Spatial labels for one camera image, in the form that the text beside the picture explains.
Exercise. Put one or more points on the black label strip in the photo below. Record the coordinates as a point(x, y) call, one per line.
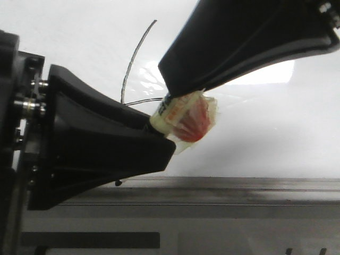
point(92, 240)

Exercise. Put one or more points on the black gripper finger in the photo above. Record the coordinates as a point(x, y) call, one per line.
point(224, 40)

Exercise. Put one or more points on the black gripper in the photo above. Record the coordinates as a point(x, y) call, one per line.
point(62, 137)

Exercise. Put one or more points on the white whiteboard with aluminium frame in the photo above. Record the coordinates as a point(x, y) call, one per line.
point(281, 120)

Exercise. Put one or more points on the black and white whiteboard marker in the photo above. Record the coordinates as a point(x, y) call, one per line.
point(185, 120)

